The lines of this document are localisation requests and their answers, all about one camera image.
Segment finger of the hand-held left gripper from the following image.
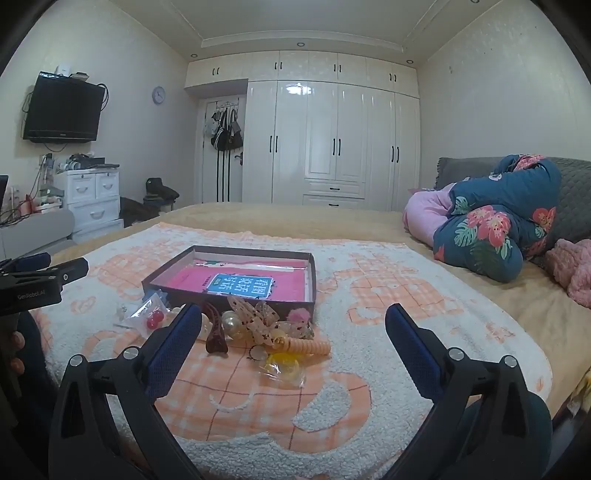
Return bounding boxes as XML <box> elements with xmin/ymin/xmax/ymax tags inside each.
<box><xmin>0</xmin><ymin>257</ymin><xmax>90</xmax><ymax>291</ymax></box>
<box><xmin>0</xmin><ymin>251</ymin><xmax>52</xmax><ymax>278</ymax></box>

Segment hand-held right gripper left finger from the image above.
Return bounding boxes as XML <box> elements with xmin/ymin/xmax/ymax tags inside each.
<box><xmin>48</xmin><ymin>302</ymin><xmax>204</xmax><ymax>480</ymax></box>

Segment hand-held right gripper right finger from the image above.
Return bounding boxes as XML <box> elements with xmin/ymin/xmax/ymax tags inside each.
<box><xmin>385</xmin><ymin>302</ymin><xmax>553</xmax><ymax>480</ymax></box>

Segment brown hair claw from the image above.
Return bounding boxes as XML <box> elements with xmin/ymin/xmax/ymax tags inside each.
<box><xmin>201</xmin><ymin>302</ymin><xmax>230</xmax><ymax>357</ymax></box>

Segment shallow cardboard box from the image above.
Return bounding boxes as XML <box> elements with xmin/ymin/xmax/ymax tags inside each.
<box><xmin>141</xmin><ymin>244</ymin><xmax>317</xmax><ymax>320</ymax></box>

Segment yellow ring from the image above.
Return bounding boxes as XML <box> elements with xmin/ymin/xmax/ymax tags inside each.
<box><xmin>259</xmin><ymin>353</ymin><xmax>307</xmax><ymax>388</ymax></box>

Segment person's left hand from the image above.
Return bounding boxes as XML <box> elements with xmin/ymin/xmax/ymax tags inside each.
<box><xmin>8</xmin><ymin>331</ymin><xmax>27</xmax><ymax>376</ymax></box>

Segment red beads in clear packet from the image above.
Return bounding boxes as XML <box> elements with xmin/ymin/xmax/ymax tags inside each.
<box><xmin>114</xmin><ymin>295</ymin><xmax>169</xmax><ymax>331</ymax></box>

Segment pearl hair clip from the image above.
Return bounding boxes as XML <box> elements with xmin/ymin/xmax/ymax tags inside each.
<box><xmin>221</xmin><ymin>310</ymin><xmax>253</xmax><ymax>343</ymax></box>

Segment pink plastic packet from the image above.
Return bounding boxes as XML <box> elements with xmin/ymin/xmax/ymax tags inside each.
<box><xmin>164</xmin><ymin>259</ymin><xmax>308</xmax><ymax>304</ymax></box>

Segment white drawer cabinet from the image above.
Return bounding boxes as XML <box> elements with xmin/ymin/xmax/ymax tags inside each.
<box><xmin>64</xmin><ymin>166</ymin><xmax>125</xmax><ymax>232</ymax></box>

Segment beige spotted bow clip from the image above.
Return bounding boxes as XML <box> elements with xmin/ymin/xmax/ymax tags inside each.
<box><xmin>227</xmin><ymin>295</ymin><xmax>280</xmax><ymax>346</ymax></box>

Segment dark cloth pile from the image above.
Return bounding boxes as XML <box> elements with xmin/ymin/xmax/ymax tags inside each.
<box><xmin>120</xmin><ymin>197</ymin><xmax>163</xmax><ymax>227</ymax></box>

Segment orange spiral hair clip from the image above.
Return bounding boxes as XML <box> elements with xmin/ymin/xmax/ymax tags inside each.
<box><xmin>272</xmin><ymin>336</ymin><xmax>332</xmax><ymax>356</ymax></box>

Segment black set-top box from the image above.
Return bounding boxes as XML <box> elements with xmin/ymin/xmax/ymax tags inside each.
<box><xmin>69</xmin><ymin>154</ymin><xmax>120</xmax><ymax>169</ymax></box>

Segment peach and white blanket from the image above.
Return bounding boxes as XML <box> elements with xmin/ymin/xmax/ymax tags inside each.
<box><xmin>29</xmin><ymin>222</ymin><xmax>553</xmax><ymax>480</ymax></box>

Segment pink quilt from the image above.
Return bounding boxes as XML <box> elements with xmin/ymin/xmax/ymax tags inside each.
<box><xmin>403</xmin><ymin>182</ymin><xmax>459</xmax><ymax>246</ymax></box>

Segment black television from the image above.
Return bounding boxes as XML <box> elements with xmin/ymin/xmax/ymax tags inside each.
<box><xmin>23</xmin><ymin>71</ymin><xmax>106</xmax><ymax>143</ymax></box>

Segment floral blue quilt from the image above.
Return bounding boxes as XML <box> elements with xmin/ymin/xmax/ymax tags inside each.
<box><xmin>433</xmin><ymin>154</ymin><xmax>563</xmax><ymax>284</ymax></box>

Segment white door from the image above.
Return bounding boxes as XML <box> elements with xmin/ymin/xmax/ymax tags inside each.
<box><xmin>198</xmin><ymin>93</ymin><xmax>249</xmax><ymax>204</ymax></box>

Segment bed with tan cover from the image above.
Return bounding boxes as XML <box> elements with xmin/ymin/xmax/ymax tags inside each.
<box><xmin>50</xmin><ymin>201</ymin><xmax>591</xmax><ymax>418</ymax></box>

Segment pink knit blanket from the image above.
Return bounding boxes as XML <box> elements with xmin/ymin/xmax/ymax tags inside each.
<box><xmin>544</xmin><ymin>238</ymin><xmax>591</xmax><ymax>309</ymax></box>

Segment hanging bags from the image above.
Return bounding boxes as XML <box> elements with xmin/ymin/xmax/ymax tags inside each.
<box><xmin>211</xmin><ymin>108</ymin><xmax>245</xmax><ymax>152</ymax></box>

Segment white wardrobe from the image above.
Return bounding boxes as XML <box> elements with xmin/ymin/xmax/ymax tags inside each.
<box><xmin>185</xmin><ymin>49</ymin><xmax>421</xmax><ymax>213</ymax></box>

